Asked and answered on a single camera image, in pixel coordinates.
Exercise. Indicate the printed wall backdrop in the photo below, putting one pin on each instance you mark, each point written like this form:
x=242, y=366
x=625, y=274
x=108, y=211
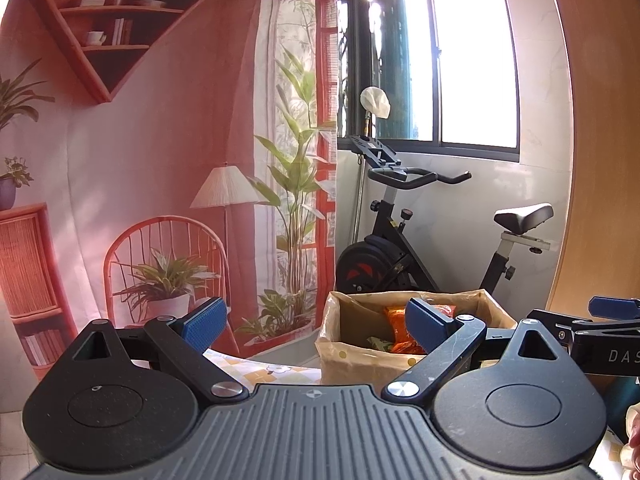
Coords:
x=150, y=135

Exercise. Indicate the orange snack packet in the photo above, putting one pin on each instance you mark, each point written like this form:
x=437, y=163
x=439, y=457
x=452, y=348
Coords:
x=442, y=310
x=400, y=322
x=407, y=347

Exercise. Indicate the metal stand pole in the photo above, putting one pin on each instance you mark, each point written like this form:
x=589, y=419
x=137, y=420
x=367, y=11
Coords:
x=361, y=195

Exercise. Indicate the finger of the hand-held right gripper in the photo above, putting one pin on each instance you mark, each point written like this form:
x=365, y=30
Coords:
x=567, y=324
x=615, y=307

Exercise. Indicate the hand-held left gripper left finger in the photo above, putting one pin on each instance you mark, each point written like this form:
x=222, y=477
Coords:
x=202, y=327

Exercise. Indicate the black exercise bike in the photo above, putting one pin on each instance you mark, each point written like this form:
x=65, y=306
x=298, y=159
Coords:
x=380, y=260

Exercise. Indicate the person's right hand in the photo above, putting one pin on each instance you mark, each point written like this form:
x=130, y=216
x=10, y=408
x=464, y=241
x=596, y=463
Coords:
x=635, y=427

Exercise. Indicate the cardboard box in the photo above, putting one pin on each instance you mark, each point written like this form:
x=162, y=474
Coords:
x=360, y=317

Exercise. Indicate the wooden panel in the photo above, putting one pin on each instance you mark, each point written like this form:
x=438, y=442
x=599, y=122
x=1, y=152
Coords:
x=600, y=135

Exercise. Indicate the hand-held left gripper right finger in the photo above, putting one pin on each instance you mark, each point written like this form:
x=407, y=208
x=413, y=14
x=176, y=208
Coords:
x=425, y=327

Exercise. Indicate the white cloth cap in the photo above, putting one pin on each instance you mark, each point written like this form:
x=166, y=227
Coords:
x=376, y=102

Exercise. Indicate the dark framed window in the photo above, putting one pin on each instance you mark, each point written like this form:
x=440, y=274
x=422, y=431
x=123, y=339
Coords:
x=470, y=60

